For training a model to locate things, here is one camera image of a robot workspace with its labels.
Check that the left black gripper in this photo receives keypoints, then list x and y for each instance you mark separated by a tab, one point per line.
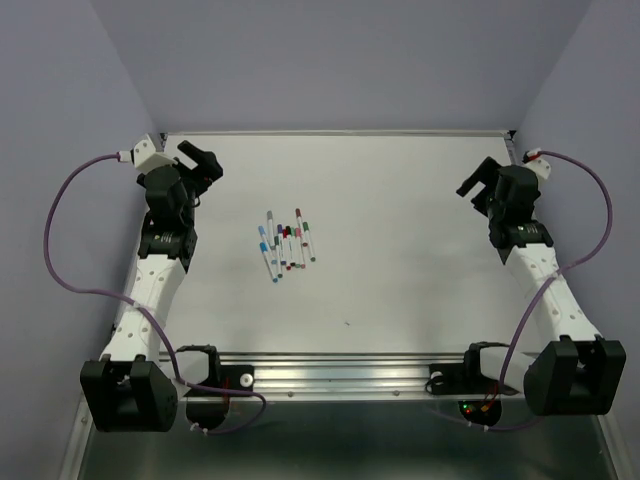
201	166

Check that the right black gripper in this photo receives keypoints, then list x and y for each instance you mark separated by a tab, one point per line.
481	181

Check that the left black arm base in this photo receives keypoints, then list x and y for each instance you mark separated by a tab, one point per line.
201	365

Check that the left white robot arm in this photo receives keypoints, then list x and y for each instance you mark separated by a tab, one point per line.
126	389

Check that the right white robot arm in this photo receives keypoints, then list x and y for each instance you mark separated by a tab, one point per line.
556	358

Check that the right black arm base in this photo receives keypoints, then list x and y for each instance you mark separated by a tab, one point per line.
481	405

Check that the grey marker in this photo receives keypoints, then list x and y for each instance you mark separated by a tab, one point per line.
271	229

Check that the light blue marker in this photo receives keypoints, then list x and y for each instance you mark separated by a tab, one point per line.
276	261

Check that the red marker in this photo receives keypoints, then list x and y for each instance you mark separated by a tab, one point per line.
288	248

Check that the black marker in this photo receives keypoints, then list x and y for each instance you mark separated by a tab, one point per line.
291	246

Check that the purple marker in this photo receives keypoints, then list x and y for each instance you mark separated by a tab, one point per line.
280	238

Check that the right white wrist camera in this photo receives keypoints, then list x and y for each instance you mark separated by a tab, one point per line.
534	161

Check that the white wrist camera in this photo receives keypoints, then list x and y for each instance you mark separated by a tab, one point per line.
534	161
147	154

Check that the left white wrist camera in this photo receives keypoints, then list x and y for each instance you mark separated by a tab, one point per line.
147	154

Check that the aluminium front rail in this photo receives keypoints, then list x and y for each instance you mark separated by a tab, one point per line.
355	417

